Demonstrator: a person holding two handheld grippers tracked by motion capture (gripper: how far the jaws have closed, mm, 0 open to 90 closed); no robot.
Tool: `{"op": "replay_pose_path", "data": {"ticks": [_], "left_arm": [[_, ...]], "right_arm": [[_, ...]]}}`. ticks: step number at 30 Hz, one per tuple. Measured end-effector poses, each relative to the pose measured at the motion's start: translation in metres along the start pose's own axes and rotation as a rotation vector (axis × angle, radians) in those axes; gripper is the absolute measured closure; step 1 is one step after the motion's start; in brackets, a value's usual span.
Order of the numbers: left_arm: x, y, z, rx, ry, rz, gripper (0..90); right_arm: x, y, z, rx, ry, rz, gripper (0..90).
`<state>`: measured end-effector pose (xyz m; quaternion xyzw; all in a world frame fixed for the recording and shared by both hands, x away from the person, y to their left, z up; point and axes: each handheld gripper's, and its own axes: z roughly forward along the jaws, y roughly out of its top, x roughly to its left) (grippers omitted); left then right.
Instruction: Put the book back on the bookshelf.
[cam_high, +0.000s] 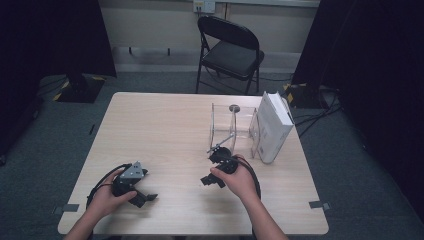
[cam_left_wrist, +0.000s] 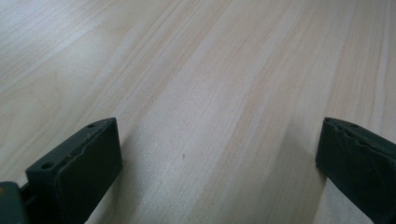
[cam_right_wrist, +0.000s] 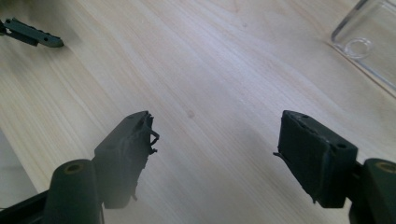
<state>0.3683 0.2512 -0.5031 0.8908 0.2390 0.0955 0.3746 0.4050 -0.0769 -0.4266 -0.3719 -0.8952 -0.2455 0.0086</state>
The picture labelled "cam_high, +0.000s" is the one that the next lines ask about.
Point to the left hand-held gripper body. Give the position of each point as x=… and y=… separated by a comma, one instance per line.
x=132, y=172

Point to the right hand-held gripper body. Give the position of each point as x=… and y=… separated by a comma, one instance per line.
x=225, y=160

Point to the clear acrylic book rack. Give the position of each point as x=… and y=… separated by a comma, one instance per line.
x=221, y=125

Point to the white book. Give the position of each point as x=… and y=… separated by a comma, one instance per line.
x=275, y=130

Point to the person's right hand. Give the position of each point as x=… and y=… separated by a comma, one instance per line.
x=241, y=181

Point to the person's left hand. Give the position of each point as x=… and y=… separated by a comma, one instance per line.
x=105, y=201

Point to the small dark floor strip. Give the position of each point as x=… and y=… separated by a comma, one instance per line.
x=92, y=129

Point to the grey tape strip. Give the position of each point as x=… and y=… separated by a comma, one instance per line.
x=66, y=208
x=319, y=205

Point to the black stand base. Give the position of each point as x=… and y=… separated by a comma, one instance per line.
x=305, y=96
x=80, y=90

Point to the black folding chair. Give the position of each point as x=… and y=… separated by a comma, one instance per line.
x=233, y=56

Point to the black curtain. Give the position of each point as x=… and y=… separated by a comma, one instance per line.
x=50, y=36
x=376, y=66

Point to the white wall socket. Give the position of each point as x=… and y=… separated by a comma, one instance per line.
x=204, y=6

